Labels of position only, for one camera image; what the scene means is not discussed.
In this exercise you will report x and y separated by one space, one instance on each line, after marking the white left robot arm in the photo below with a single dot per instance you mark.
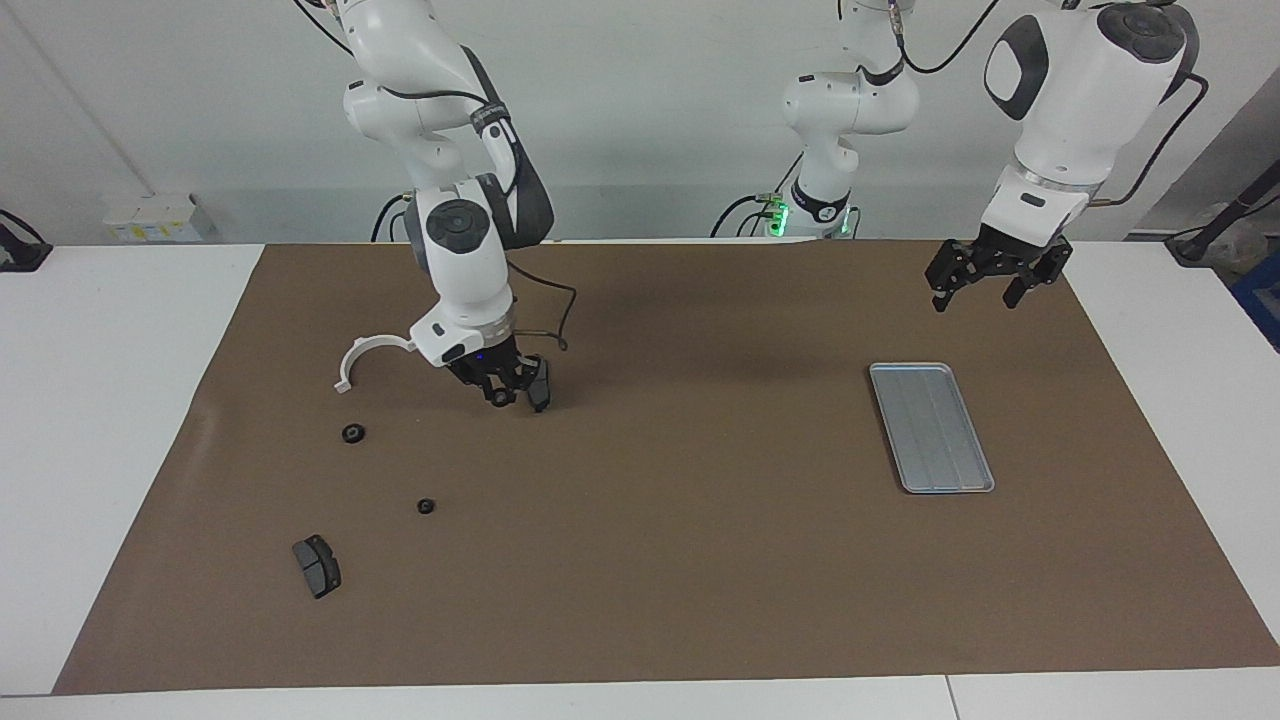
1070 100

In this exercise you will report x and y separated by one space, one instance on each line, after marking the brown table mat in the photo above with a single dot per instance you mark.
650 560

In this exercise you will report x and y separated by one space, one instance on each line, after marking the long grey brake pad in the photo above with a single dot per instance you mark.
540 385

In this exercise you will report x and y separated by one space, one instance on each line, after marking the black table clamp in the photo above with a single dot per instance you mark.
20 250

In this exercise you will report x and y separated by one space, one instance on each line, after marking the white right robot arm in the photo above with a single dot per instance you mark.
470 260

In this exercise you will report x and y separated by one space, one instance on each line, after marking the short grey brake pad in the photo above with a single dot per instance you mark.
318 568

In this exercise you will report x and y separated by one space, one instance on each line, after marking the large black bearing gear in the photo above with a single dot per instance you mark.
352 433
498 397

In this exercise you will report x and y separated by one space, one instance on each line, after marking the silver metal tray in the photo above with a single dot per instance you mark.
930 430

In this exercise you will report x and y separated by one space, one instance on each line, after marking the blue box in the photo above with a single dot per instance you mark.
1262 300

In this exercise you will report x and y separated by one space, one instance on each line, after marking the black stand pole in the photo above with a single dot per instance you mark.
1225 220

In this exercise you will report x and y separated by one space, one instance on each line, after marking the clear plastic bag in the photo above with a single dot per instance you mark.
1245 245

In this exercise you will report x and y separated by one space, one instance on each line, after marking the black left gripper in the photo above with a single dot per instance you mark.
1000 255

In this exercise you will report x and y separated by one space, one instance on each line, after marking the white wall socket box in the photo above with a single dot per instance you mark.
155 220

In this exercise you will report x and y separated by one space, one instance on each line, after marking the white curved plastic bracket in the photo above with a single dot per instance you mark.
352 360

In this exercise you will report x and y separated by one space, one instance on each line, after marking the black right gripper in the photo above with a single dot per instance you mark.
490 365

